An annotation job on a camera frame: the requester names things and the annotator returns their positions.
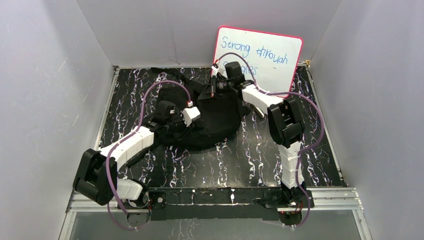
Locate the black backpack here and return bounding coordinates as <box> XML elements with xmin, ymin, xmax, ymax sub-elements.
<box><xmin>142</xmin><ymin>67</ymin><xmax>251</xmax><ymax>151</ymax></box>

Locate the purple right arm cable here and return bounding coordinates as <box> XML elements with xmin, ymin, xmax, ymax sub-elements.
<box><xmin>211</xmin><ymin>52</ymin><xmax>326</xmax><ymax>229</ymax></box>

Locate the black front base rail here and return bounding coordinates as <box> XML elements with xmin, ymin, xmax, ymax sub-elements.
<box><xmin>149</xmin><ymin>187</ymin><xmax>286</xmax><ymax>221</ymax></box>

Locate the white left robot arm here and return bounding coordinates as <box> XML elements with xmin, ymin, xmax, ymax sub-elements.
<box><xmin>72</xmin><ymin>100</ymin><xmax>200</xmax><ymax>208</ymax></box>

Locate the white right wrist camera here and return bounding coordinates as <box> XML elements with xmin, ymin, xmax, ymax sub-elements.
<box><xmin>211</xmin><ymin>62</ymin><xmax>220</xmax><ymax>77</ymax></box>

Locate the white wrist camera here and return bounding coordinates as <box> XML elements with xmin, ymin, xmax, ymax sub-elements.
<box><xmin>182</xmin><ymin>100</ymin><xmax>201</xmax><ymax>127</ymax></box>
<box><xmin>211</xmin><ymin>62</ymin><xmax>220</xmax><ymax>77</ymax></box>

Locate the pink framed whiteboard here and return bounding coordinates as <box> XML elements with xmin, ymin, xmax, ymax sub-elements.
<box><xmin>213</xmin><ymin>26</ymin><xmax>304</xmax><ymax>99</ymax></box>

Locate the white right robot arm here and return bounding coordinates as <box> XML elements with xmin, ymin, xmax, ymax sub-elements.
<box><xmin>199</xmin><ymin>60</ymin><xmax>305</xmax><ymax>207</ymax></box>

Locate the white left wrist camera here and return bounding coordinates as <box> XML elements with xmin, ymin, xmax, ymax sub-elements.
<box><xmin>182</xmin><ymin>100</ymin><xmax>201</xmax><ymax>127</ymax></box>

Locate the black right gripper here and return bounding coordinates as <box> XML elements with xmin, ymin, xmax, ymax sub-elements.
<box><xmin>198</xmin><ymin>75</ymin><xmax>234</xmax><ymax>101</ymax></box>

